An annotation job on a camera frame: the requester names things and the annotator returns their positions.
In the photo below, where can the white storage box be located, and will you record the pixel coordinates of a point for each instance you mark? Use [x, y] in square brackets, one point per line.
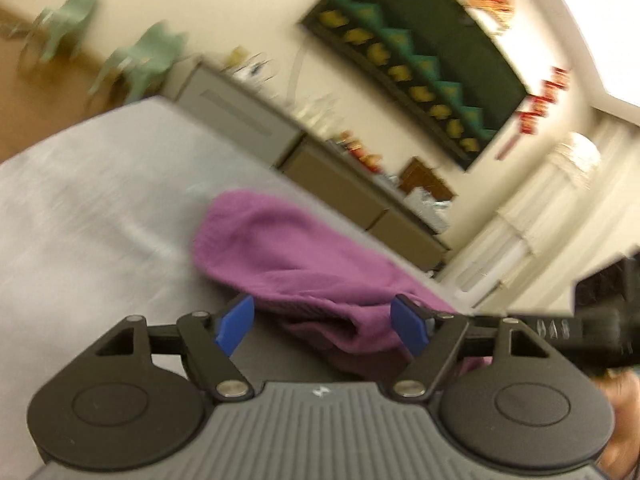
[427, 210]

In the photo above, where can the red plate of fruit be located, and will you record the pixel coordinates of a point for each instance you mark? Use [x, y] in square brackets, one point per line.
[360, 152]

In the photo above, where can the air conditioner with fringed cover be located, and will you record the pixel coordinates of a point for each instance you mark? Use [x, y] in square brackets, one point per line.
[545, 200]

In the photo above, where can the purple garment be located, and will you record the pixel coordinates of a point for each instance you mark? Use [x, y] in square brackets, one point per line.
[300, 260]

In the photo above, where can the grey brown sideboard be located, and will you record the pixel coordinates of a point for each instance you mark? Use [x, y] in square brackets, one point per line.
[330, 180]

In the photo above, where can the cream curtain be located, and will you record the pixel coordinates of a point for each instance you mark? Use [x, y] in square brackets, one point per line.
[615, 185]

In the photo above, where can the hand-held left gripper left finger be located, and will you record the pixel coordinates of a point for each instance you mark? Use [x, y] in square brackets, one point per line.
[235, 325]

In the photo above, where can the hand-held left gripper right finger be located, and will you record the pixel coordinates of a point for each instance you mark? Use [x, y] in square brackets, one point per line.
[407, 325]

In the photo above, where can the dark framed wall painting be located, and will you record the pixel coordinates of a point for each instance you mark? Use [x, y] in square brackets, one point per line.
[440, 35]

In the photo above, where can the brown wicker basket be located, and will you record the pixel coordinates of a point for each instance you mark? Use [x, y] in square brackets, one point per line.
[425, 177]

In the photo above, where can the green plastic chair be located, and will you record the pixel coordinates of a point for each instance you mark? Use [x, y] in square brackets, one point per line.
[65, 20]
[150, 52]

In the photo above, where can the person's right hand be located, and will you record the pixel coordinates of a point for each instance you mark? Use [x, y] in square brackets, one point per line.
[625, 410]

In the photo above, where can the glass electric kettle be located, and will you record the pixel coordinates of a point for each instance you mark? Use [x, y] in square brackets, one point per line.
[247, 67]

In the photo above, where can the red knot hanging ornament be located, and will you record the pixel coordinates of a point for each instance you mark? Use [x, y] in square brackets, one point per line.
[542, 105]

